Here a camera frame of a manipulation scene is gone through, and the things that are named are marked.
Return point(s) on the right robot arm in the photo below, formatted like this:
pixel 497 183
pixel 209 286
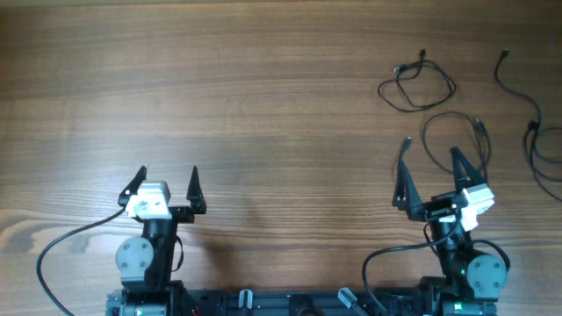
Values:
pixel 473 271

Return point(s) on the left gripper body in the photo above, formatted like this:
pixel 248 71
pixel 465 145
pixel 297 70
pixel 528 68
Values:
pixel 182 214

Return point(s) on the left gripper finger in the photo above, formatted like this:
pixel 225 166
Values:
pixel 132 188
pixel 195 194

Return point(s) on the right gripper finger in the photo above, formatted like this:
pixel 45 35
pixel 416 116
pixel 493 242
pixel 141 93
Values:
pixel 406 197
pixel 464 174

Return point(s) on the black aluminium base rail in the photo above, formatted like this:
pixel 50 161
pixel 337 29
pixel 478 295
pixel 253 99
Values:
pixel 303 303

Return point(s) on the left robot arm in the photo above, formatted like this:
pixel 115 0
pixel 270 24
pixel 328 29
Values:
pixel 146 262

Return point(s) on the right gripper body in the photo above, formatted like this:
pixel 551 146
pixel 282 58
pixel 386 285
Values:
pixel 438 205

